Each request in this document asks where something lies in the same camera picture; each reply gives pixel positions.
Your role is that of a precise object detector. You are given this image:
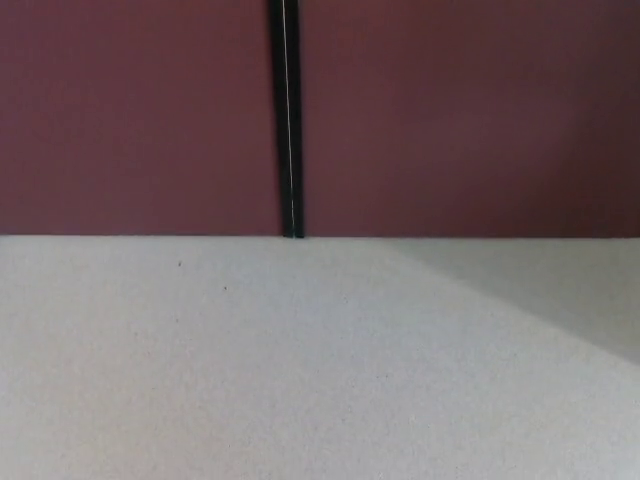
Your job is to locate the plain maroon door leaf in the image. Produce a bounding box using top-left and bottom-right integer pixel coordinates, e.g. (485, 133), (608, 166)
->
(0, 0), (284, 238)

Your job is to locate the black door meeting edge strip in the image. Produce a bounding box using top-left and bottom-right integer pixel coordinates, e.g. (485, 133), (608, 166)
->
(267, 0), (307, 240)

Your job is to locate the maroon door leaf with lockset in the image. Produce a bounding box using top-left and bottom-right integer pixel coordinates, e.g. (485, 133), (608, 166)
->
(301, 0), (640, 241)

